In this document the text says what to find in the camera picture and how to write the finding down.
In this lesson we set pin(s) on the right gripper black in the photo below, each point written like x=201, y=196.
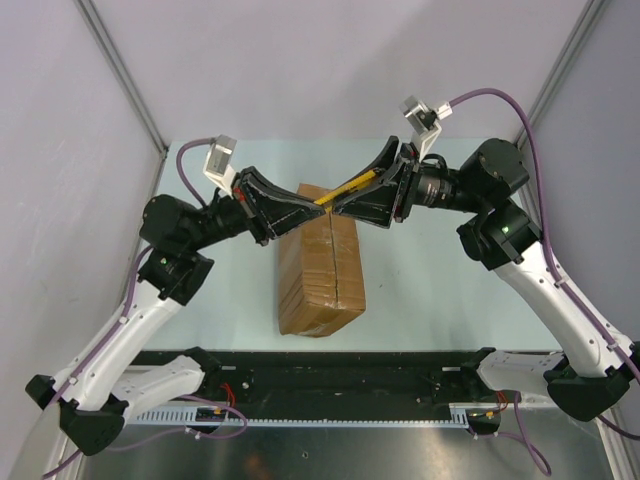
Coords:
x=389, y=199

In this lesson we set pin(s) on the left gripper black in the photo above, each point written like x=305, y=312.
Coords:
x=269, y=210

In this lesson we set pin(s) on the yellow utility knife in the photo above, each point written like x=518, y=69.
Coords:
x=345, y=189

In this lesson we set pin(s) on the brown cardboard express box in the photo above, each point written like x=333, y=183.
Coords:
x=320, y=277

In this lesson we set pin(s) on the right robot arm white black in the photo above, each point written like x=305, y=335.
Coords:
x=593, y=369

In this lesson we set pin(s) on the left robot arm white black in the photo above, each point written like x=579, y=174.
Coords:
x=95, y=402

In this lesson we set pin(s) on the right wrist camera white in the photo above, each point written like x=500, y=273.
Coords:
x=426, y=123

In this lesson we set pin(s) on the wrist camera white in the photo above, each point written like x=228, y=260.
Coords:
x=426, y=123
x=217, y=167

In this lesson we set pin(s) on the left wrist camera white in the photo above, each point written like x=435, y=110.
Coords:
x=217, y=167

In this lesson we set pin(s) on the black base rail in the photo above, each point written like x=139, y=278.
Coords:
x=347, y=385

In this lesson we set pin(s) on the right aluminium frame post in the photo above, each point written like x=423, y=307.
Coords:
x=588, y=19

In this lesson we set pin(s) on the aluminium frame post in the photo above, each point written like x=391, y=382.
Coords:
x=588, y=19
x=114, y=60

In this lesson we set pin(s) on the left aluminium frame post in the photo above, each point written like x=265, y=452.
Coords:
x=114, y=60

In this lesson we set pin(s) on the white slotted cable duct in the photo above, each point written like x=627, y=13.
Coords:
x=185, y=415

